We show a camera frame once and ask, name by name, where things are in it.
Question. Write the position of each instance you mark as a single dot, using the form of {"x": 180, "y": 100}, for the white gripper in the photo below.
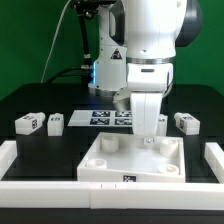
{"x": 147, "y": 84}

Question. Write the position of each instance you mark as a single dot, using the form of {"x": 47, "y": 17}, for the white square tabletop part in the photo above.
{"x": 117, "y": 157}

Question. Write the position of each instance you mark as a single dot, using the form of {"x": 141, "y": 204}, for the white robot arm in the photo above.
{"x": 138, "y": 42}

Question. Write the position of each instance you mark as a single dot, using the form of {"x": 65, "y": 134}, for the white marker sheet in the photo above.
{"x": 108, "y": 118}

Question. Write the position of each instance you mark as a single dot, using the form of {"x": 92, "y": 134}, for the white U-shaped obstacle fence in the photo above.
{"x": 72, "y": 194}

